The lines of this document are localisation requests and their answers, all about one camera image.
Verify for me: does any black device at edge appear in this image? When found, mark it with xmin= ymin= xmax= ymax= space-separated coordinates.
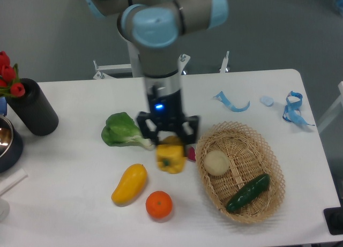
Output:
xmin=323 ymin=207 xmax=342 ymax=235

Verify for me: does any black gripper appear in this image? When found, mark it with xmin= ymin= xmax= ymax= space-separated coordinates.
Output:
xmin=136 ymin=84 xmax=200 ymax=146

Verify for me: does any yellow mango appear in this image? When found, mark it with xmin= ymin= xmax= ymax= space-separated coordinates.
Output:
xmin=111 ymin=163 xmax=148 ymax=206

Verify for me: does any green bok choy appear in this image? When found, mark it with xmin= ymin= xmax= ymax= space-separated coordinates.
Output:
xmin=101 ymin=112 xmax=154 ymax=151

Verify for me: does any dark green cucumber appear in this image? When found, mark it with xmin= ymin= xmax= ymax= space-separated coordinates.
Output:
xmin=225 ymin=173 xmax=270 ymax=213

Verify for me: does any woven wicker basket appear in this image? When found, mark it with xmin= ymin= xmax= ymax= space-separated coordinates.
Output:
xmin=196 ymin=122 xmax=285 ymax=224

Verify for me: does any red tulip bouquet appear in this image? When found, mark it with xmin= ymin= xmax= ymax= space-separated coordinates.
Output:
xmin=1 ymin=51 xmax=26 ymax=98

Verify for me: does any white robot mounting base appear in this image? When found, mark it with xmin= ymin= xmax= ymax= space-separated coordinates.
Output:
xmin=93 ymin=39 xmax=230 ymax=79

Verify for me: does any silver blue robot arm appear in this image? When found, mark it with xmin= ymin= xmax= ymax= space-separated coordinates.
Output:
xmin=86 ymin=0 xmax=229 ymax=145

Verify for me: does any yellow bell pepper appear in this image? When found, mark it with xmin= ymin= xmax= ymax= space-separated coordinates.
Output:
xmin=156 ymin=136 xmax=187 ymax=174

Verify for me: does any orange tangerine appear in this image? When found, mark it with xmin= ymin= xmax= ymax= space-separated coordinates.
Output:
xmin=145 ymin=191 xmax=173 ymax=219

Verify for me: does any black cylindrical vase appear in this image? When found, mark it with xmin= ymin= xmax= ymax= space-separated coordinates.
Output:
xmin=6 ymin=78 xmax=59 ymax=136

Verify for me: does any curved blue tape strip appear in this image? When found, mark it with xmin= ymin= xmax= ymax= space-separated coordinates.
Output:
xmin=213 ymin=91 xmax=250 ymax=113

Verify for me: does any purple sweet potato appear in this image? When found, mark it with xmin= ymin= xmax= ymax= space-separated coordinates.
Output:
xmin=187 ymin=147 xmax=196 ymax=162

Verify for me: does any small pale blue cap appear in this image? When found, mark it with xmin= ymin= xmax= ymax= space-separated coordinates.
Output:
xmin=259 ymin=96 xmax=274 ymax=107

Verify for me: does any dark metal bowl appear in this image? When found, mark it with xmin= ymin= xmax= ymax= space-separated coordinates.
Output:
xmin=1 ymin=115 xmax=24 ymax=173

